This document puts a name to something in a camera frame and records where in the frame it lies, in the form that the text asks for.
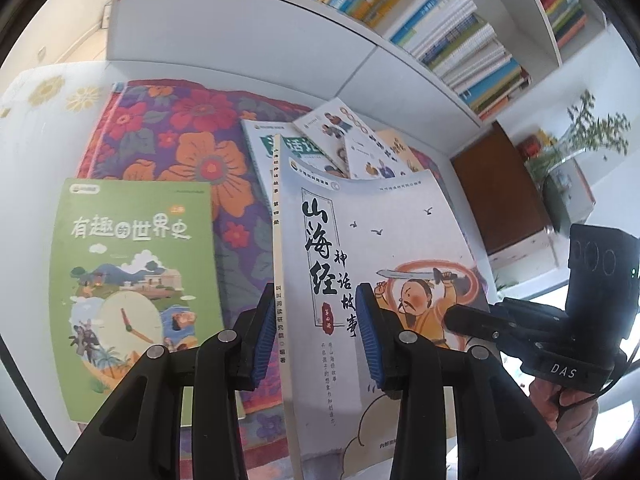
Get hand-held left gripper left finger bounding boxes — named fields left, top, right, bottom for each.
left=55, top=290, right=277, bottom=480

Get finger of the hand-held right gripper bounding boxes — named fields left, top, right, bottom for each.
left=444, top=297, right=566, bottom=361

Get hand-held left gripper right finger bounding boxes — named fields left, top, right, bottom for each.
left=357, top=282, right=583, bottom=480

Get white book with sword warrior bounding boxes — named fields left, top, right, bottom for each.
left=272, top=152, right=491, bottom=480

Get white book with coin column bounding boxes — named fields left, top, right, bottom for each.
left=292, top=97, right=401, bottom=178

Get person's right forearm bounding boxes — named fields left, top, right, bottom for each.
left=552, top=427, right=626, bottom=480

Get short row of colourful books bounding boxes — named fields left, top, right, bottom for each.
left=536, top=0, right=590, bottom=51

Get long row of shelf books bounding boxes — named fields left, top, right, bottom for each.
left=132, top=0, right=532, bottom=122

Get person's right hand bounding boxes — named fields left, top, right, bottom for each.
left=530, top=380, right=600, bottom=442

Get white low drawer unit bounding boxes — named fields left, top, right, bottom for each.
left=487, top=240, right=561, bottom=286

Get glass vase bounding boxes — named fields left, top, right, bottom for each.
left=542, top=160, right=596, bottom=233

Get brown wooden cabinet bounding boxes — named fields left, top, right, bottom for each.
left=450, top=120, right=558, bottom=258

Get red and yellow packages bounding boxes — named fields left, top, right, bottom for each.
left=517, top=130, right=558, bottom=158

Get light green history book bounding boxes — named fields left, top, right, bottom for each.
left=49, top=177, right=246, bottom=426

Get green leafy plant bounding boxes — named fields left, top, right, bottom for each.
left=525, top=89, right=632, bottom=181

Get cream book with blue boat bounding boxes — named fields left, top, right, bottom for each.
left=375, top=127, right=426, bottom=181

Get white book with small figures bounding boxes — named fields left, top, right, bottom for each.
left=345, top=130, right=401, bottom=181

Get white book with green title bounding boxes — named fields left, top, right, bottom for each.
left=240, top=119, right=351, bottom=241

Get floral woven mat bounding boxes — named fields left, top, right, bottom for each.
left=75, top=82, right=481, bottom=480

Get white bookshelf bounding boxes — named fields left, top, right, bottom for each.
left=102, top=0, right=608, bottom=133

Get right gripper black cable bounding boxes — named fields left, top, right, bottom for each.
left=547, top=355, right=628, bottom=431

